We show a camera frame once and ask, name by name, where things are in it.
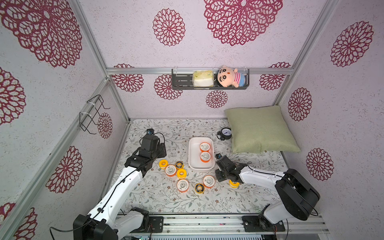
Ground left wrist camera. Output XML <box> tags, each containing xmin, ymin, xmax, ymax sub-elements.
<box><xmin>146</xmin><ymin>129</ymin><xmax>155</xmax><ymax>135</ymax></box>

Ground orange white tape roll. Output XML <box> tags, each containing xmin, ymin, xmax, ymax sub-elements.
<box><xmin>177</xmin><ymin>179</ymin><xmax>190</xmax><ymax>193</ymax></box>
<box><xmin>200</xmin><ymin>152</ymin><xmax>212</xmax><ymax>163</ymax></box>
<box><xmin>200</xmin><ymin>142</ymin><xmax>211</xmax><ymax>152</ymax></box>
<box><xmin>203</xmin><ymin>175</ymin><xmax>216</xmax><ymax>189</ymax></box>
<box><xmin>165</xmin><ymin>165</ymin><xmax>178</xmax><ymax>177</ymax></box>

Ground black wall shelf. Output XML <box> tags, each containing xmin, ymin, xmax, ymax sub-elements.
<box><xmin>171</xmin><ymin>68</ymin><xmax>250</xmax><ymax>90</ymax></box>

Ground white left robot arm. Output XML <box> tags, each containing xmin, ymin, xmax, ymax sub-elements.
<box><xmin>73</xmin><ymin>129</ymin><xmax>167</xmax><ymax>240</ymax></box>

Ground white plastic storage box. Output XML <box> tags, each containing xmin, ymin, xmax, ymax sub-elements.
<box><xmin>188</xmin><ymin>137</ymin><xmax>216</xmax><ymax>172</ymax></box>

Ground yellow-green sponge pack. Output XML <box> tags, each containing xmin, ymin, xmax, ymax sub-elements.
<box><xmin>193</xmin><ymin>71</ymin><xmax>215</xmax><ymax>87</ymax></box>

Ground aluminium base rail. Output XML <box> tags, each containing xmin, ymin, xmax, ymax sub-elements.
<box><xmin>116</xmin><ymin>212</ymin><xmax>330</xmax><ymax>236</ymax></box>

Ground black round alarm clock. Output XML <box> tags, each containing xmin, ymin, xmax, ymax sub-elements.
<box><xmin>217</xmin><ymin>128</ymin><xmax>232</xmax><ymax>141</ymax></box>

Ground yellow tape roll centre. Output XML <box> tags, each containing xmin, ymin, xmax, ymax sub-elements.
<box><xmin>177</xmin><ymin>169</ymin><xmax>187</xmax><ymax>179</ymax></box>

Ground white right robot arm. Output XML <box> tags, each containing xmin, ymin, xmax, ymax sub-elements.
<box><xmin>215</xmin><ymin>154</ymin><xmax>321</xmax><ymax>228</ymax></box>

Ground green square pillow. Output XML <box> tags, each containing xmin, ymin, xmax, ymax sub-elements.
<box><xmin>225</xmin><ymin>106</ymin><xmax>301</xmax><ymax>154</ymax></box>

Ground yellow tape roll right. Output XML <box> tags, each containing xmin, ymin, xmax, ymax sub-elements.
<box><xmin>229</xmin><ymin>180</ymin><xmax>240</xmax><ymax>189</ymax></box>

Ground black wire wall rack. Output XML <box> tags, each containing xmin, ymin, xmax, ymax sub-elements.
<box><xmin>78</xmin><ymin>94</ymin><xmax>110</xmax><ymax>135</ymax></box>

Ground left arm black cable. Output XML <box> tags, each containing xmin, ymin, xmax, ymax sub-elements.
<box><xmin>49</xmin><ymin>131</ymin><xmax>166</xmax><ymax>240</ymax></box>

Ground yellow tape roll far left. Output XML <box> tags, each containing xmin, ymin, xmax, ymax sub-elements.
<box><xmin>159</xmin><ymin>160</ymin><xmax>169</xmax><ymax>169</ymax></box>

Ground cartoon boy plush doll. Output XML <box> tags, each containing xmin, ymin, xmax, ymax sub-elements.
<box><xmin>217</xmin><ymin>66</ymin><xmax>246</xmax><ymax>88</ymax></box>

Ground black yellow small tape roll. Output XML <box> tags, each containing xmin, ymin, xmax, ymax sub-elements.
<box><xmin>175</xmin><ymin>161</ymin><xmax>184</xmax><ymax>170</ymax></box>

